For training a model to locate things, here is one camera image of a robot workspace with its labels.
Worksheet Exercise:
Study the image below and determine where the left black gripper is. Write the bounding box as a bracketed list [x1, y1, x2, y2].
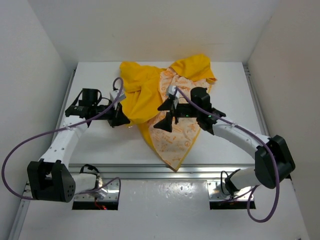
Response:
[92, 99, 130, 128]

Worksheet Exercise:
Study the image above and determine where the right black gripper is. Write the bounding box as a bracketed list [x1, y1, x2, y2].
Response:
[154, 97, 201, 132]

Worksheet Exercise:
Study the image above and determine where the yellow jacket with patterned lining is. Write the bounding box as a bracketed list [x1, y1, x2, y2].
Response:
[119, 54, 217, 171]

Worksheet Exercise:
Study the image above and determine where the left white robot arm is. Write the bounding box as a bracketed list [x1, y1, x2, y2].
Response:
[27, 88, 130, 203]

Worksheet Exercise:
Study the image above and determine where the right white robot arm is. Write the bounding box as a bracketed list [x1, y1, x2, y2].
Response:
[154, 85, 296, 195]

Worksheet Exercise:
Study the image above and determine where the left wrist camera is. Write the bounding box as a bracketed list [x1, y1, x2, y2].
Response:
[109, 89, 126, 109]

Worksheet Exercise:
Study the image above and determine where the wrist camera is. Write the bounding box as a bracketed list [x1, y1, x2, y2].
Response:
[166, 85, 178, 97]
[109, 89, 126, 109]

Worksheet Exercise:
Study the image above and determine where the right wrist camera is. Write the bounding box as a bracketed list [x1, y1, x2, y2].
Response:
[166, 85, 178, 97]

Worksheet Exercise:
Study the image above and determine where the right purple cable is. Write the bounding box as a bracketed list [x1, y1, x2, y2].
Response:
[174, 86, 280, 223]

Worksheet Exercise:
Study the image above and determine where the aluminium rail front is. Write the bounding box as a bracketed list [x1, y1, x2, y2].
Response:
[65, 163, 259, 180]

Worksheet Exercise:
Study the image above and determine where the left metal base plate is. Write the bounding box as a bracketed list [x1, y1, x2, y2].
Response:
[74, 177, 122, 202]

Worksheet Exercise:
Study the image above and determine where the metal base plate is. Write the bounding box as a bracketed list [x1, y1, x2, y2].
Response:
[206, 180, 252, 203]
[74, 177, 122, 202]

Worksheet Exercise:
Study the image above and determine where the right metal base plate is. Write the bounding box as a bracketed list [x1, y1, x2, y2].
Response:
[206, 180, 252, 203]

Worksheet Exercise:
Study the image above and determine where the aluminium rail right side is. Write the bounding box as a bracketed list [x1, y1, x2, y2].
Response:
[243, 65, 270, 136]

